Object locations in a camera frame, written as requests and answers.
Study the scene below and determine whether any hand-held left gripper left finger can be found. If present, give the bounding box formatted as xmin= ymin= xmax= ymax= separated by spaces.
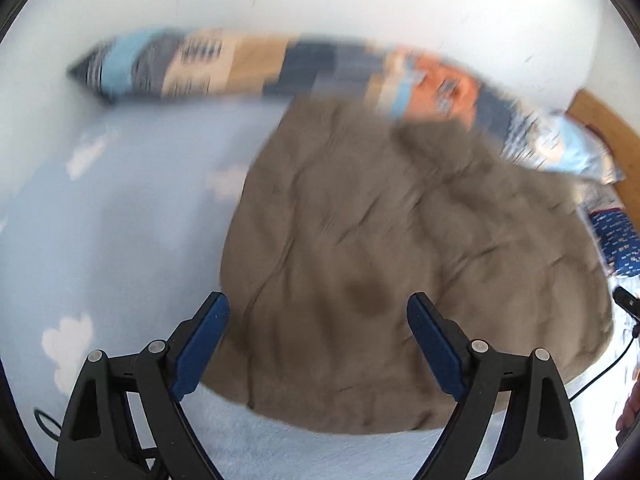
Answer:
xmin=54 ymin=291 xmax=232 ymax=480

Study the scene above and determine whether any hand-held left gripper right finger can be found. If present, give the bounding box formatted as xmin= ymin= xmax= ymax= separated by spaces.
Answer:
xmin=406 ymin=291 xmax=585 ymax=480

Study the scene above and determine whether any brown quilted garment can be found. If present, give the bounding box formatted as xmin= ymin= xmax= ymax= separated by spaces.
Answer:
xmin=220 ymin=97 xmax=617 ymax=435

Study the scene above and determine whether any person's right hand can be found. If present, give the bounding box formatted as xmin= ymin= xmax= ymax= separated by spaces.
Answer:
xmin=615 ymin=367 xmax=640 ymax=443

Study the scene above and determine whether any light blue cloud blanket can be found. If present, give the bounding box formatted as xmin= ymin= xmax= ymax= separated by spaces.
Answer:
xmin=0 ymin=96 xmax=640 ymax=480

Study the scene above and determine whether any small black device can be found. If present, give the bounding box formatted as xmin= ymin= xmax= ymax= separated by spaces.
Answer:
xmin=613 ymin=286 xmax=640 ymax=319

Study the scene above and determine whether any dark blue patterned cloth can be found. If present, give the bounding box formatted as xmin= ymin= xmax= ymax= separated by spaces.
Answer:
xmin=589 ymin=209 xmax=640 ymax=278

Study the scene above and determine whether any light blue pillow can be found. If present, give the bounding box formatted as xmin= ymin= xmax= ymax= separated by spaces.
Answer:
xmin=537 ymin=110 xmax=627 ymax=184

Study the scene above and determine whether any patchwork bolster pillow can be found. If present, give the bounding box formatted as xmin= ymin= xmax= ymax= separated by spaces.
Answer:
xmin=66 ymin=28 xmax=568 ymax=173

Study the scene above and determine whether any thin black cable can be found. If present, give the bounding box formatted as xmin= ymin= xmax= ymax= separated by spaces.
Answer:
xmin=567 ymin=324 xmax=640 ymax=403

